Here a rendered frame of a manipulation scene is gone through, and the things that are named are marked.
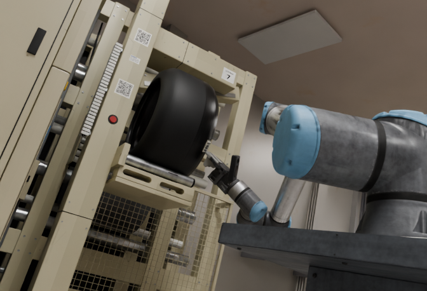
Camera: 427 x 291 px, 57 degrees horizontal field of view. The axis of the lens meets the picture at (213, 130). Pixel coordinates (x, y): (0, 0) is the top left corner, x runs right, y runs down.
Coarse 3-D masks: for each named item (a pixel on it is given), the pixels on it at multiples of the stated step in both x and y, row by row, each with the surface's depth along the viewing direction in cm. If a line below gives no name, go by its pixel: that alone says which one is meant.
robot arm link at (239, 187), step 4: (236, 184) 170; (240, 184) 170; (244, 184) 171; (232, 188) 170; (236, 188) 169; (240, 188) 169; (244, 188) 169; (228, 192) 172; (232, 192) 170; (236, 192) 169; (240, 192) 168; (232, 196) 170
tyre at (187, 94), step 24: (168, 72) 188; (144, 96) 211; (168, 96) 175; (192, 96) 179; (216, 96) 193; (144, 120) 222; (168, 120) 172; (192, 120) 176; (216, 120) 185; (144, 144) 175; (168, 144) 173; (192, 144) 176; (168, 168) 180; (192, 168) 183
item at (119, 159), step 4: (124, 144) 167; (128, 144) 167; (120, 148) 170; (124, 148) 166; (128, 148) 167; (116, 152) 174; (120, 152) 167; (124, 152) 166; (116, 156) 171; (120, 156) 165; (124, 156) 165; (116, 160) 168; (120, 160) 164; (124, 160) 165; (112, 164) 172; (116, 164) 165; (120, 164) 164; (124, 164) 165; (112, 168) 174
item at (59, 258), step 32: (160, 0) 204; (128, 32) 197; (128, 64) 188; (96, 128) 174; (96, 160) 171; (96, 192) 168; (64, 224) 159; (64, 256) 157; (32, 288) 149; (64, 288) 154
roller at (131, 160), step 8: (128, 160) 170; (136, 160) 171; (144, 160) 174; (144, 168) 173; (152, 168) 174; (160, 168) 176; (160, 176) 177; (168, 176) 177; (176, 176) 179; (184, 176) 181; (184, 184) 181; (192, 184) 182
